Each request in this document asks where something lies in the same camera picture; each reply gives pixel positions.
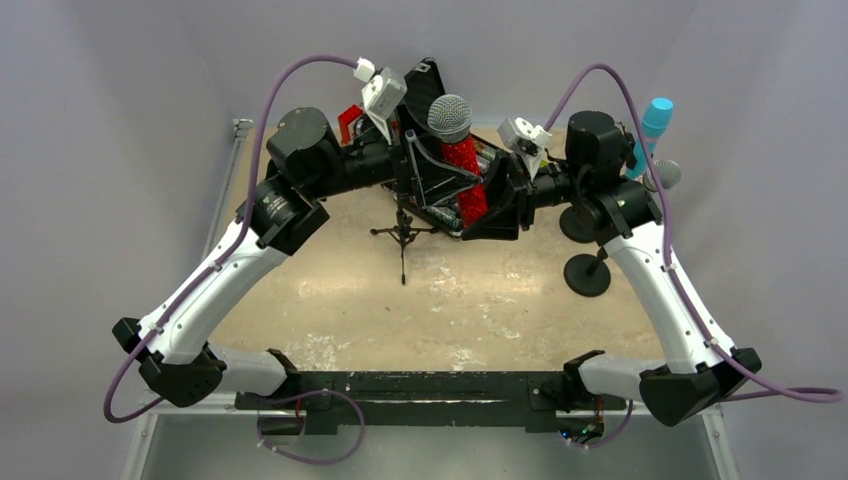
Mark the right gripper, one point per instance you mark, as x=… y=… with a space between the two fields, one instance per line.
x=522 y=192

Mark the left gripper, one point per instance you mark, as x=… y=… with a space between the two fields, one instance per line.
x=403 y=162

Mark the red microphone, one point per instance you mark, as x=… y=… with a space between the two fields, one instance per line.
x=449 y=119

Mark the tripod stand with shock mount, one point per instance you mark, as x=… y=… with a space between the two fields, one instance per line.
x=402 y=232

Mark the black round-base mic stand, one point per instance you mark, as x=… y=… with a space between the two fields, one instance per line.
x=588 y=275

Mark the silver glitter microphone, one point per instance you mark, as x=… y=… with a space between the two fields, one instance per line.
x=669 y=173

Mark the blue microphone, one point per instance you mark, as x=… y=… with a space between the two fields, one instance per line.
x=654 y=122

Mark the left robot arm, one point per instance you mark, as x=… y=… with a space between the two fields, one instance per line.
x=171 y=346

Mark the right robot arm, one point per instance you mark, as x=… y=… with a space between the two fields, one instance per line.
x=701 y=365

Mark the black poker chip case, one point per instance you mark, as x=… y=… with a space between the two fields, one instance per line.
x=424 y=85

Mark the red toy block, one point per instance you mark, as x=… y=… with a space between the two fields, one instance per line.
x=347 y=122

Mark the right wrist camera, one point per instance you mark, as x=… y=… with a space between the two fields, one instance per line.
x=528 y=141

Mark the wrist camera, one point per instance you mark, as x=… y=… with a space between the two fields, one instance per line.
x=528 y=141
x=383 y=91

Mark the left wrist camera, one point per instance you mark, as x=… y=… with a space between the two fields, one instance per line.
x=383 y=91

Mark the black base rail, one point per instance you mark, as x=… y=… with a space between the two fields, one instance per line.
x=535 y=401

